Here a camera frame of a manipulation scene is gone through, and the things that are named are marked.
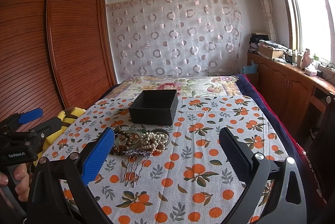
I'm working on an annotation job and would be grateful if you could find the brown wooden bead bracelet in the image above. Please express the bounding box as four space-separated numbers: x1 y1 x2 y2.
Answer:
110 126 141 157

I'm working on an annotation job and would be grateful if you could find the silver purple hair comb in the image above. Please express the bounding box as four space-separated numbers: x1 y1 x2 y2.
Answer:
121 149 153 188

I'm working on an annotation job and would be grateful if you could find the white pearl necklace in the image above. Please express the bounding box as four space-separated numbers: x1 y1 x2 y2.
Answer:
137 130 169 153

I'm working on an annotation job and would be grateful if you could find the black jewelry box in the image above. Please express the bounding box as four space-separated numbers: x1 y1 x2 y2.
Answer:
129 90 178 126

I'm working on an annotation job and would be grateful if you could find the pale green jade bangle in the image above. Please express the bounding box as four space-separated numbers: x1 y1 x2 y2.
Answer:
112 133 140 154

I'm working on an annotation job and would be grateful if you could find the silver metal bangle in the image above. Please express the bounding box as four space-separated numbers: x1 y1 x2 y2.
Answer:
150 128 170 147

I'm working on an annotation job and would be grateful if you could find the person's left hand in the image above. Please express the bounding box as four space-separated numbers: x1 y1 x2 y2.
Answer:
0 163 30 202

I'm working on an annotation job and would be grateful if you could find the yellow plush toy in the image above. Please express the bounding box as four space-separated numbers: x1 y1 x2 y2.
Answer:
34 107 86 166

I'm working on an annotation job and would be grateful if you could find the dark blue blanket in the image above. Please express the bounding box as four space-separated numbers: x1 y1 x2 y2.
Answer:
236 74 312 187

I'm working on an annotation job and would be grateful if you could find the orange print bed cloth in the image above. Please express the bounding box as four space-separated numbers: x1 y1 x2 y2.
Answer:
43 95 289 224

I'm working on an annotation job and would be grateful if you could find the wooden wardrobe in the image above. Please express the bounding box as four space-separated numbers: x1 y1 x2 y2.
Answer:
1 0 116 120

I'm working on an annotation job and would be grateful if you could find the floral bed quilt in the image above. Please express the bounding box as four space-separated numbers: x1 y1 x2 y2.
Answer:
107 76 242 98

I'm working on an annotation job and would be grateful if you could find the wooden side cabinet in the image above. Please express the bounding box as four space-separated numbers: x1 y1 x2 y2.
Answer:
246 52 335 141

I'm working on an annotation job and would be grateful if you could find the teal plastic bag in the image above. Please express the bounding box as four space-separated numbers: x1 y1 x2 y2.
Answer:
240 61 258 74

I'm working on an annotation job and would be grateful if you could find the cardboard box on cabinet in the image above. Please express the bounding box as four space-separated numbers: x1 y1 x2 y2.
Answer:
259 45 284 59

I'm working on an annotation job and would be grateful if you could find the tissue box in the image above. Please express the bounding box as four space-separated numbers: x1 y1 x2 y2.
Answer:
304 64 317 76

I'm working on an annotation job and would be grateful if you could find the pink ceramic figurine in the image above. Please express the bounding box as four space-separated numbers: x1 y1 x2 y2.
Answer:
301 48 312 69

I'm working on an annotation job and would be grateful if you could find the pile of folded clothes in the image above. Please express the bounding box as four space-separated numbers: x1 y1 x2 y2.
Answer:
248 33 287 53

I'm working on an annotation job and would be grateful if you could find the circle pattern sheer curtain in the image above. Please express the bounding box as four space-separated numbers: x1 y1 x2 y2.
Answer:
107 0 242 80

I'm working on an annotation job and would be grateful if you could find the window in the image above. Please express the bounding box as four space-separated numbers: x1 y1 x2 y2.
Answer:
285 0 334 64

